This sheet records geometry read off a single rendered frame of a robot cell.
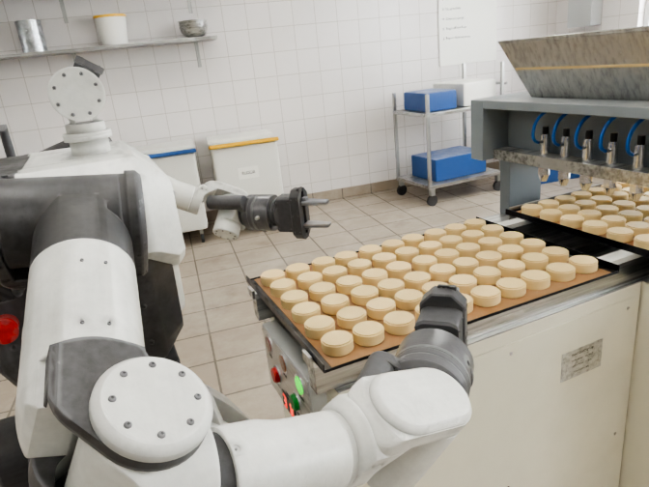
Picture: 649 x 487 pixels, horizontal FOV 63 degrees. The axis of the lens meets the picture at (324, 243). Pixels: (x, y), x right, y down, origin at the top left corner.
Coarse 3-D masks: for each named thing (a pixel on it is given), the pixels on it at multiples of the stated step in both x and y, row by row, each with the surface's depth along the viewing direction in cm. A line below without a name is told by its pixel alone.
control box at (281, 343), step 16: (272, 336) 100; (288, 336) 100; (272, 352) 102; (288, 352) 94; (288, 368) 94; (304, 368) 89; (272, 384) 108; (288, 384) 96; (304, 384) 86; (288, 400) 98; (304, 400) 89; (320, 400) 87
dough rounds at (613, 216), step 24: (576, 192) 140; (600, 192) 139; (624, 192) 136; (648, 192) 134; (552, 216) 125; (576, 216) 122; (600, 216) 123; (624, 216) 120; (648, 216) 117; (624, 240) 110; (648, 240) 105
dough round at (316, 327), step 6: (312, 318) 88; (318, 318) 87; (324, 318) 87; (330, 318) 87; (306, 324) 86; (312, 324) 86; (318, 324) 85; (324, 324) 85; (330, 324) 85; (306, 330) 85; (312, 330) 84; (318, 330) 84; (324, 330) 84; (330, 330) 85; (312, 336) 85; (318, 336) 84
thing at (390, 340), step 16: (576, 272) 98; (608, 272) 97; (336, 288) 103; (560, 288) 93; (320, 304) 97; (352, 304) 95; (512, 304) 89; (336, 320) 90; (368, 320) 89; (416, 320) 88; (304, 336) 86; (384, 336) 84; (400, 336) 83; (320, 352) 81; (352, 352) 80; (368, 352) 80
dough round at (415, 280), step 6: (408, 276) 100; (414, 276) 99; (420, 276) 99; (426, 276) 99; (408, 282) 98; (414, 282) 97; (420, 282) 97; (426, 282) 98; (408, 288) 99; (414, 288) 98; (420, 288) 98
